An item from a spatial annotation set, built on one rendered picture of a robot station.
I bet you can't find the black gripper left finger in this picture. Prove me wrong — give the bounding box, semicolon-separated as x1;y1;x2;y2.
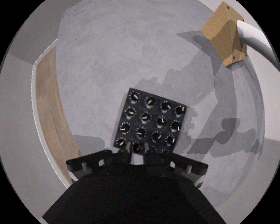
66;142;132;183

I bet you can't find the black knob box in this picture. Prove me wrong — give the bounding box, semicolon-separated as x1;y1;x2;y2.
113;88;187;155

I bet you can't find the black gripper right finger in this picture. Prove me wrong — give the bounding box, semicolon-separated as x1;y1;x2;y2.
143;143;208;188

